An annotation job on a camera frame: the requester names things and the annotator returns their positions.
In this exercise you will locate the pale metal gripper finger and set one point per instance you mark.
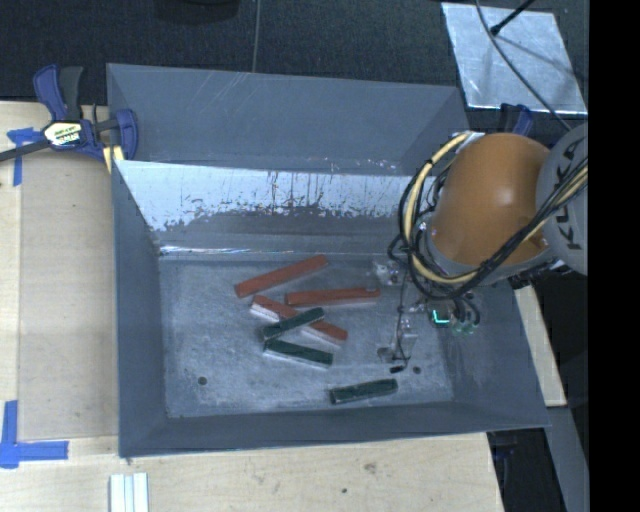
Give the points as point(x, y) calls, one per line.
point(407, 342)
point(384, 270)

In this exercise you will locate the red-brown flat block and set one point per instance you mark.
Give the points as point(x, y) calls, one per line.
point(332, 296)
point(280, 276)
point(330, 331)

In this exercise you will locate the dark green flat block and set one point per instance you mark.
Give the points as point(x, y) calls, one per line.
point(362, 391)
point(292, 324)
point(299, 352)

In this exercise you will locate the grey metal bin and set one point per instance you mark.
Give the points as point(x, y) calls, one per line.
point(225, 390)

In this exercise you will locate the black cylinder on white bracket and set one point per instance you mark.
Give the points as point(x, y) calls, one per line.
point(525, 278)

